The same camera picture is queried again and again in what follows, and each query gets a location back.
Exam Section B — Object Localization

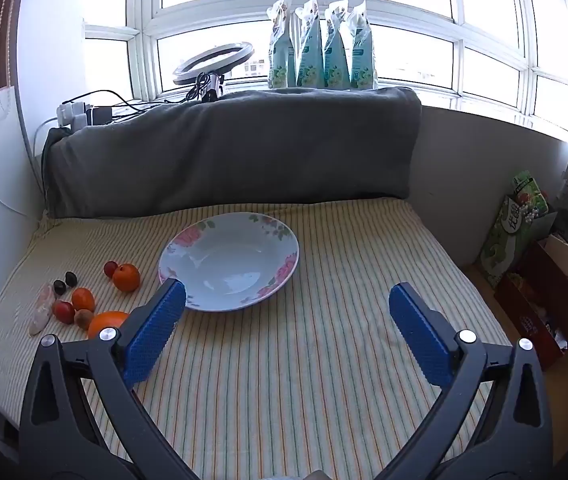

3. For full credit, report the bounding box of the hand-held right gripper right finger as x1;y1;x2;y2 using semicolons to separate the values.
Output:
379;282;555;480

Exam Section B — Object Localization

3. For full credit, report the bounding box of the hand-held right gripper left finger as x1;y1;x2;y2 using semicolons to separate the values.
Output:
18;278;199;480

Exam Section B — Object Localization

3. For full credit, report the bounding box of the small clear plastic cup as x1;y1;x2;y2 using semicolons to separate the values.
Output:
158;212;300;312

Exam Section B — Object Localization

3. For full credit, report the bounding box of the large orange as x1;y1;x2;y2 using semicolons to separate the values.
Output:
87;311;130;340

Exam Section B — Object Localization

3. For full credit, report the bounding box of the small orange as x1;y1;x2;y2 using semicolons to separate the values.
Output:
71;287;96;312

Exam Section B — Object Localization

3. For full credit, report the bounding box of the red cardboard box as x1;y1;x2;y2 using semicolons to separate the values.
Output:
494;232;568;371

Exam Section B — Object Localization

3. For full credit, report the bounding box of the striped mat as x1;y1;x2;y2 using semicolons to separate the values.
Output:
0;196;515;466

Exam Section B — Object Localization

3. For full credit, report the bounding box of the green printed carton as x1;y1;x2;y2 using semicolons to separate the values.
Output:
511;170;550;221

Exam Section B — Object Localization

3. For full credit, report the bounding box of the grey cushion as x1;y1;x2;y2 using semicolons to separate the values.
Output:
42;86;423;219

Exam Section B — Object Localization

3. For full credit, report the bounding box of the white power strip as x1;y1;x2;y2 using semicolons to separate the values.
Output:
58;101;89;128

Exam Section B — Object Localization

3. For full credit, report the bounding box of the teal printed packet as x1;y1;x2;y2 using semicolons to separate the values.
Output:
349;1;379;90
324;1;351;89
268;0;295;90
295;0;325;88

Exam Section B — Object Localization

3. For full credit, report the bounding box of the black cable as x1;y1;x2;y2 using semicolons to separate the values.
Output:
71;89;175;112

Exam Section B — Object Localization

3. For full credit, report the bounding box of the ring light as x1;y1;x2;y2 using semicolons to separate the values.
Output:
172;40;255;103

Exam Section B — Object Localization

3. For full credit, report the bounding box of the white window frame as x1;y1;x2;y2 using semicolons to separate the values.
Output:
84;0;568;146

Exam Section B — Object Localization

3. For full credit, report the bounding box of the beaded blind cord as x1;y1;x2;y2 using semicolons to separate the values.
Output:
0;0;20;92

